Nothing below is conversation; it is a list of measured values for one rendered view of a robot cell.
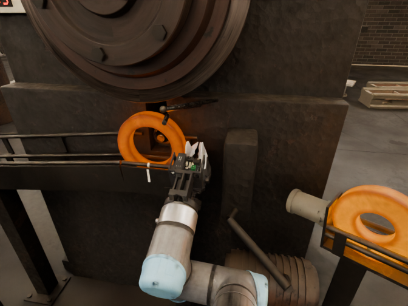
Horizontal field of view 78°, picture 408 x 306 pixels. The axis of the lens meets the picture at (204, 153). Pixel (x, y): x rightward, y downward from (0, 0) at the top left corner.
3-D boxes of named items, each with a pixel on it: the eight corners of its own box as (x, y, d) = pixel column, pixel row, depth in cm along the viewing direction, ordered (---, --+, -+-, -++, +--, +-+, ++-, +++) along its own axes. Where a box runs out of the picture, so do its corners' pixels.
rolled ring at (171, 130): (182, 117, 60) (186, 112, 63) (110, 112, 63) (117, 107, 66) (185, 181, 69) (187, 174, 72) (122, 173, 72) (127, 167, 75)
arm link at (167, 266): (142, 296, 45) (129, 282, 39) (159, 238, 53) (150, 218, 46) (185, 304, 44) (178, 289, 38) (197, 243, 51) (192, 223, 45)
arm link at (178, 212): (195, 241, 51) (156, 235, 52) (200, 220, 54) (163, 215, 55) (192, 223, 45) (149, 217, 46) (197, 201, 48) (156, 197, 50)
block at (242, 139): (224, 195, 79) (227, 124, 67) (250, 198, 78) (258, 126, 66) (220, 220, 70) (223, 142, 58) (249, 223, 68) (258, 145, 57)
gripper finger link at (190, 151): (198, 129, 63) (190, 156, 57) (199, 146, 68) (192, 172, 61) (186, 128, 64) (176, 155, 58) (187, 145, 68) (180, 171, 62)
